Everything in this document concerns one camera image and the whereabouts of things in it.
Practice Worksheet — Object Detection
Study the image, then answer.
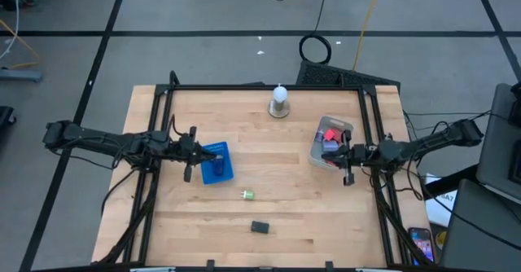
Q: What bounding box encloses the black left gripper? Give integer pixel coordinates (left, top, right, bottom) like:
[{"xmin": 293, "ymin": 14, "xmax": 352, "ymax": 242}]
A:
[{"xmin": 174, "ymin": 125, "xmax": 217, "ymax": 183}]

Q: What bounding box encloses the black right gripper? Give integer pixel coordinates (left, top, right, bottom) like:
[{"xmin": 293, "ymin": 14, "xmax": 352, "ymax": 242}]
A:
[{"xmin": 322, "ymin": 129, "xmax": 368, "ymax": 186}]

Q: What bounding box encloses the blue slotted plastic basket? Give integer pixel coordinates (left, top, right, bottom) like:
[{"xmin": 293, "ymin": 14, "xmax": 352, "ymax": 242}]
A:
[{"xmin": 199, "ymin": 141, "xmax": 235, "ymax": 186}]

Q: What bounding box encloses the white plastic bin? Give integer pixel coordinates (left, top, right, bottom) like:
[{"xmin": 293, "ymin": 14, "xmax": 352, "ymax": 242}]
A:
[{"xmin": 308, "ymin": 116, "xmax": 356, "ymax": 172}]

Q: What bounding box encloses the light bulb on wooden base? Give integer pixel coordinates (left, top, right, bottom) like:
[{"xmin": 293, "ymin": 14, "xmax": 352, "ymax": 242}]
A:
[{"xmin": 267, "ymin": 83, "xmax": 291, "ymax": 120}]

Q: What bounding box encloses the black digital clock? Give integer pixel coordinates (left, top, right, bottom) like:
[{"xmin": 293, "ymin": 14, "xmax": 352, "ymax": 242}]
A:
[{"xmin": 250, "ymin": 220, "xmax": 270, "ymax": 235}]

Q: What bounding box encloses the white printed paper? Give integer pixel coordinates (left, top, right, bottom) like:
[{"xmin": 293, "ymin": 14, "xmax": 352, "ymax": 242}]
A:
[{"xmin": 424, "ymin": 173, "xmax": 459, "ymax": 229}]

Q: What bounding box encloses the smartphone with lit screen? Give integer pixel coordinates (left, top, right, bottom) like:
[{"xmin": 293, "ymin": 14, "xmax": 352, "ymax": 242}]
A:
[{"xmin": 408, "ymin": 226, "xmax": 436, "ymax": 266}]

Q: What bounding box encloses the grey equipment case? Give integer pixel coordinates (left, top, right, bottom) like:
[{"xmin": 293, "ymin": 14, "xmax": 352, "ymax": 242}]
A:
[
  {"xmin": 475, "ymin": 82, "xmax": 521, "ymax": 206},
  {"xmin": 438, "ymin": 178, "xmax": 521, "ymax": 272}
]

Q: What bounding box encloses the grey floor stand foot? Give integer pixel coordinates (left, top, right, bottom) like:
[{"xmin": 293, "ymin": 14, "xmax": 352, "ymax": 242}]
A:
[{"xmin": 0, "ymin": 68, "xmax": 44, "ymax": 84}]

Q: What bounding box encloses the black metal table frame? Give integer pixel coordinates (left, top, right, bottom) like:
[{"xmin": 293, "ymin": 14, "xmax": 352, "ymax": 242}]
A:
[{"xmin": 95, "ymin": 70, "xmax": 435, "ymax": 267}]

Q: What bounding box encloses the black hanging cable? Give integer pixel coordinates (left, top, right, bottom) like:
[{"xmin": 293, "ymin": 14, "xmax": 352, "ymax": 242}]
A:
[{"xmin": 298, "ymin": 0, "xmax": 333, "ymax": 66}]

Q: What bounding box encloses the yellow hanging cable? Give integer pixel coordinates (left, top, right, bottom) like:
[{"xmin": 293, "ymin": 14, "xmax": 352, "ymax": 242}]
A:
[{"xmin": 351, "ymin": 0, "xmax": 386, "ymax": 72}]

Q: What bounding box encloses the white floor cable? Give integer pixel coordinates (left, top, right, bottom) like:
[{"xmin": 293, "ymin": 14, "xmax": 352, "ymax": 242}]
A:
[{"xmin": 0, "ymin": 0, "xmax": 21, "ymax": 61}]

